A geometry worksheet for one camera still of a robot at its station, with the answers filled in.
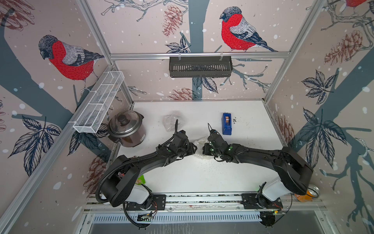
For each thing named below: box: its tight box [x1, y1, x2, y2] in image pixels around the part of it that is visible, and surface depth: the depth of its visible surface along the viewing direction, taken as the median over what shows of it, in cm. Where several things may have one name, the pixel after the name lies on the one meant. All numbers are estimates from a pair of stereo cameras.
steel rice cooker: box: [107, 110, 147, 148], surface depth 87 cm
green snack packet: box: [135, 174, 146, 186], surface depth 81 cm
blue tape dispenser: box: [221, 112, 232, 136], surface depth 103 cm
